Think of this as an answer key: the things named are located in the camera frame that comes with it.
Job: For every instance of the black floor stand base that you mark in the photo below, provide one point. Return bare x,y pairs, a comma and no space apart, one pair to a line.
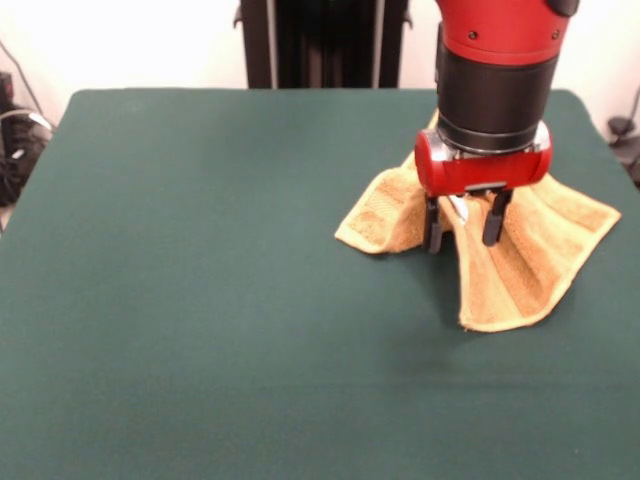
627,150

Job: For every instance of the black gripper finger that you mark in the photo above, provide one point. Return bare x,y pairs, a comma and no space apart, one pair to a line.
495,222
434,227

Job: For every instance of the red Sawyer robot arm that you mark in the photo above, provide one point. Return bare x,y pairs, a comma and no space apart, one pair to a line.
495,75

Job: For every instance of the dark green table cloth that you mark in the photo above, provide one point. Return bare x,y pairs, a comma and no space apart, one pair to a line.
200,300

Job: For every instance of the yellow terry towel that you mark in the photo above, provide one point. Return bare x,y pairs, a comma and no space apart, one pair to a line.
525,250

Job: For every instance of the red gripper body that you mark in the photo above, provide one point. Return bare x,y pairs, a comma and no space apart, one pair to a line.
480,172

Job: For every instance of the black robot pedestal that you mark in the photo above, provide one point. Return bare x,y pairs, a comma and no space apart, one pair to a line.
300,50

